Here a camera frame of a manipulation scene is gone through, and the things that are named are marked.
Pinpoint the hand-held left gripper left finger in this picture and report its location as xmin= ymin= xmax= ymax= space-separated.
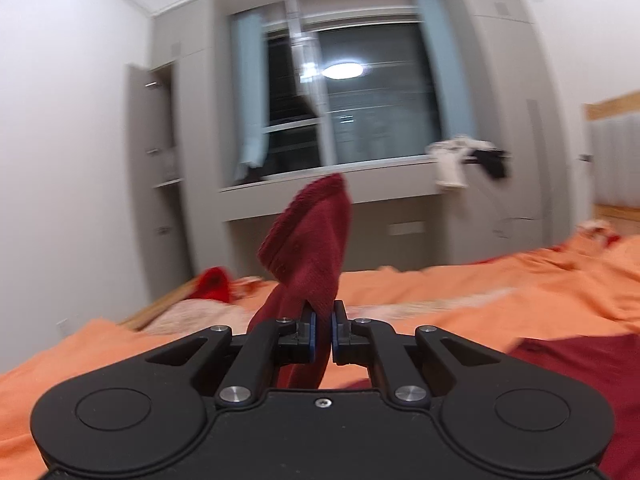
xmin=145 ymin=301 xmax=317 ymax=407

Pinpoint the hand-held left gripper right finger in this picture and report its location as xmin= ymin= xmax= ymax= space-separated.
xmin=330 ymin=300 xmax=504 ymax=407

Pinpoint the dark red garment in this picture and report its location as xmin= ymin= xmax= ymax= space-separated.
xmin=251 ymin=172 xmax=640 ymax=480

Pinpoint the bright red cloth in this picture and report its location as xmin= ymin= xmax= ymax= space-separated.
xmin=192 ymin=266 xmax=234 ymax=304

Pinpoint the orange bed sheet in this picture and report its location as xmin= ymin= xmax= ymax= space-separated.
xmin=0 ymin=220 xmax=640 ymax=480

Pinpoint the white clothing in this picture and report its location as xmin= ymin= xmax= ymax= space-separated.
xmin=425 ymin=135 xmax=493 ymax=192

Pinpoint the grey cabinet door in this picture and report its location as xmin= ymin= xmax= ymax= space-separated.
xmin=125 ymin=62 xmax=177 ymax=272

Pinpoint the large window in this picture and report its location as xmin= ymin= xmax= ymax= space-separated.
xmin=229 ymin=0 xmax=476 ymax=192

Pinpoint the black clothing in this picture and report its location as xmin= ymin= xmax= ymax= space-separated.
xmin=470 ymin=146 xmax=512 ymax=182

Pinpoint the light blue curtain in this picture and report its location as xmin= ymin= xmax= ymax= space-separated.
xmin=234 ymin=11 xmax=270 ymax=170
xmin=414 ymin=0 xmax=477 ymax=135

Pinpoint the open window sash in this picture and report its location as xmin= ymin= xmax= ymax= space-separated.
xmin=284 ymin=0 xmax=327 ymax=113

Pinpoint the patterned orange pillow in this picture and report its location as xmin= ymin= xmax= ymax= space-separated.
xmin=579 ymin=219 xmax=622 ymax=247

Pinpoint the grey built-in cabinet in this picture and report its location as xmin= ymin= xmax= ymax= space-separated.
xmin=125 ymin=0 xmax=576 ymax=281

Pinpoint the white folding door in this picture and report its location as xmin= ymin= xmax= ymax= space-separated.
xmin=587 ymin=112 xmax=640 ymax=207

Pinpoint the wooden bed frame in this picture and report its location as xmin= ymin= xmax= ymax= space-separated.
xmin=119 ymin=284 xmax=197 ymax=332

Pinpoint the wooden door frame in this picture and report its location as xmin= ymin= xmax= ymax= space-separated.
xmin=582 ymin=91 xmax=640 ymax=122

